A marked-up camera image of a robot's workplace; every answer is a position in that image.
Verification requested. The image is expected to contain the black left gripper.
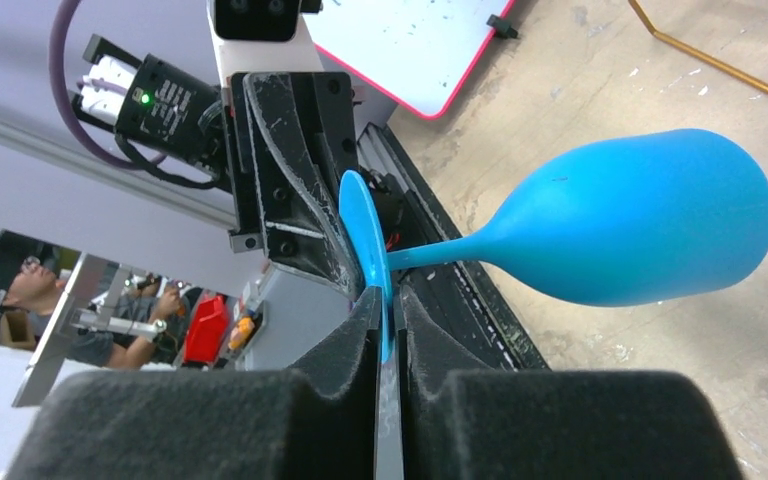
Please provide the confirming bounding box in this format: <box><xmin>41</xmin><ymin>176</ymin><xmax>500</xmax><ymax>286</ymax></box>
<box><xmin>224</xmin><ymin>71</ymin><xmax>364</xmax><ymax>300</ymax></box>

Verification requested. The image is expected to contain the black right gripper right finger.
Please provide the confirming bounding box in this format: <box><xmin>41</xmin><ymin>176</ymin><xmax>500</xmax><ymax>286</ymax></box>
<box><xmin>395</xmin><ymin>288</ymin><xmax>742</xmax><ymax>479</ymax></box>

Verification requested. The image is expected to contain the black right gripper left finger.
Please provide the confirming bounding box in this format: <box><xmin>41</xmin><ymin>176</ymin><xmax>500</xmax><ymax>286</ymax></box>
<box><xmin>6</xmin><ymin>287</ymin><xmax>382</xmax><ymax>479</ymax></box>

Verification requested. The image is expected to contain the blue wine glass row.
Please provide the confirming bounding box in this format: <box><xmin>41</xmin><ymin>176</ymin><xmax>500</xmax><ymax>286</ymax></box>
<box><xmin>337</xmin><ymin>128</ymin><xmax>768</xmax><ymax>364</ymax></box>

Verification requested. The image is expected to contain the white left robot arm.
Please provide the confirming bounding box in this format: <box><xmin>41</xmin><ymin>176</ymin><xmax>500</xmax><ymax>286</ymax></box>
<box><xmin>69</xmin><ymin>35</ymin><xmax>364</xmax><ymax>298</ymax></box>

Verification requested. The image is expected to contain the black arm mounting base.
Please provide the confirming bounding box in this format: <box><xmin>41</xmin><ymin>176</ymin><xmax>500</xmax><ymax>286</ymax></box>
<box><xmin>358</xmin><ymin>124</ymin><xmax>548</xmax><ymax>370</ymax></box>

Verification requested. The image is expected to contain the red box in background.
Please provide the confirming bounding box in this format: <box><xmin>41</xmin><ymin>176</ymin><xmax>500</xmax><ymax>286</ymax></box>
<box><xmin>181</xmin><ymin>294</ymin><xmax>230</xmax><ymax>367</ymax></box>

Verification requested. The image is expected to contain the person in background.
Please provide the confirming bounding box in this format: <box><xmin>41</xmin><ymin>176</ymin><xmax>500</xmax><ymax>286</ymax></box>
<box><xmin>0</xmin><ymin>255</ymin><xmax>187</xmax><ymax>370</ymax></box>

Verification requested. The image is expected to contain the pink framed whiteboard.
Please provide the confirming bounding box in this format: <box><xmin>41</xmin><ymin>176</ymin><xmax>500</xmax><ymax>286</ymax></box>
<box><xmin>303</xmin><ymin>0</ymin><xmax>515</xmax><ymax>120</ymax></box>

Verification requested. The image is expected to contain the black whiteboard clip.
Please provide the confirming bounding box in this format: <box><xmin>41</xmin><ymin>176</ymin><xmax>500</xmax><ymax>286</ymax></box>
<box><xmin>486</xmin><ymin>14</ymin><xmax>519</xmax><ymax>39</ymax></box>

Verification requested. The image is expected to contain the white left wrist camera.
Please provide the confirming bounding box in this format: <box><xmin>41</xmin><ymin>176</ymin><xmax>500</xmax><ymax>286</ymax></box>
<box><xmin>206</xmin><ymin>0</ymin><xmax>323</xmax><ymax>89</ymax></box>

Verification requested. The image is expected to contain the aluminium frame rail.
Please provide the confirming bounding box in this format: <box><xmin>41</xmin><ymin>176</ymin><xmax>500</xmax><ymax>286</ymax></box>
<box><xmin>0</xmin><ymin>120</ymin><xmax>236</xmax><ymax>230</ymax></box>

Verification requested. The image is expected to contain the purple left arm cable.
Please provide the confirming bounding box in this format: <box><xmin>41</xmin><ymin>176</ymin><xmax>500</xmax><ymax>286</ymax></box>
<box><xmin>48</xmin><ymin>0</ymin><xmax>168</xmax><ymax>171</ymax></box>

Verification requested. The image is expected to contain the gold wire glass rack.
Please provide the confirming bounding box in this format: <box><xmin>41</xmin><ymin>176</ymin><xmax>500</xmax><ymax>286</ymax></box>
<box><xmin>627</xmin><ymin>0</ymin><xmax>768</xmax><ymax>110</ymax></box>

